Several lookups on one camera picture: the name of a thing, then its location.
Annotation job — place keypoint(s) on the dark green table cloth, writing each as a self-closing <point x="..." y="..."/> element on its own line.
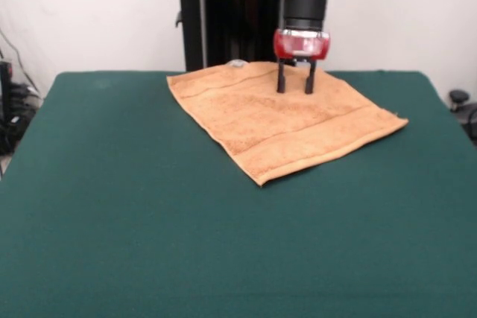
<point x="112" y="243"/>

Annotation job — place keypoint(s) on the black office chair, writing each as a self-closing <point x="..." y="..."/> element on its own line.
<point x="464" y="107"/>

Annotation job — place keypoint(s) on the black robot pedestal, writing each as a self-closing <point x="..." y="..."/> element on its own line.
<point x="231" y="16"/>

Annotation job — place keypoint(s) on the black equipment box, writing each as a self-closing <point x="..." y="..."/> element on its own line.
<point x="5" y="109"/>

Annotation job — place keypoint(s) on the orange terry towel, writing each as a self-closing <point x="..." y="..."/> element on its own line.
<point x="275" y="128"/>

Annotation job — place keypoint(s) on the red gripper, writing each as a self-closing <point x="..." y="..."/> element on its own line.
<point x="302" y="46"/>

